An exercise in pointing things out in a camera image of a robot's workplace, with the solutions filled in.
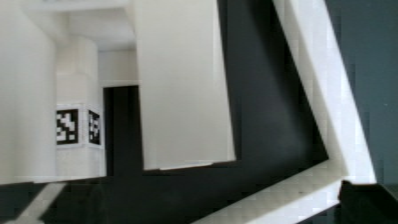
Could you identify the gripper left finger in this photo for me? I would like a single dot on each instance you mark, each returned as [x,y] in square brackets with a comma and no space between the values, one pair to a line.
[68,204]

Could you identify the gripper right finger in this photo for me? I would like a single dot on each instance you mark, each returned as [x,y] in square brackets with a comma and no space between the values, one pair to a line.
[368,204]

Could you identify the white chair back frame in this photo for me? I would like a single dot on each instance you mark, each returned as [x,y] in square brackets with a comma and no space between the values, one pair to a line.
[172,66]

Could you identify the white chair leg block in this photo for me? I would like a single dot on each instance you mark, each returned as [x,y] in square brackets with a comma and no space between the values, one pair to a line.
[80,149]

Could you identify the white chair seat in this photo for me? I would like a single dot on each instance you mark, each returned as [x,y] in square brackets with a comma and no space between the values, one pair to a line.
[100,20]

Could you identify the white U-shaped boundary frame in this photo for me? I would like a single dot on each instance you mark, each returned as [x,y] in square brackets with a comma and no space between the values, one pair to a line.
[304,194]

